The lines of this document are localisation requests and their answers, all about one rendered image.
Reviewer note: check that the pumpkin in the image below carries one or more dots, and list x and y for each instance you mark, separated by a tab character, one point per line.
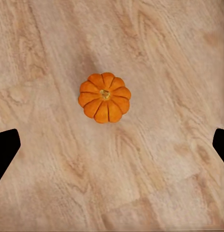
104	97

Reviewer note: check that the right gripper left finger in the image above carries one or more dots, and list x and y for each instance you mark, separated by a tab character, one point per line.
9	145

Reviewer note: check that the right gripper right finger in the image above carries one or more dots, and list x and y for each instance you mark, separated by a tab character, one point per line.
218	142

